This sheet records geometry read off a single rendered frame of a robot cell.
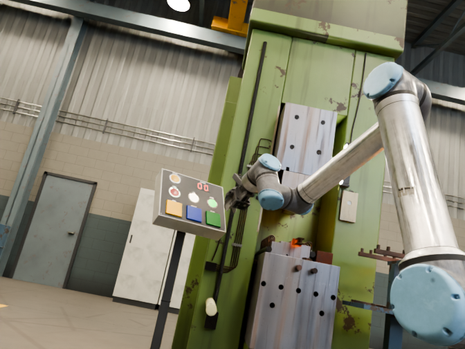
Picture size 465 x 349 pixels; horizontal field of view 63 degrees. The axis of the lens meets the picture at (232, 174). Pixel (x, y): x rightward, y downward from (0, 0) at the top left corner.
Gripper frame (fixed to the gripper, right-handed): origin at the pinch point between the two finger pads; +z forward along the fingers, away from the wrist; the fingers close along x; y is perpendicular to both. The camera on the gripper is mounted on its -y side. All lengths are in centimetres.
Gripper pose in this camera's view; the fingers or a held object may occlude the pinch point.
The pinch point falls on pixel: (226, 206)
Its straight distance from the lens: 175.1
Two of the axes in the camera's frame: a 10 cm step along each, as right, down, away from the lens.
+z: -4.9, 5.9, 6.4
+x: 8.7, 2.9, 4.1
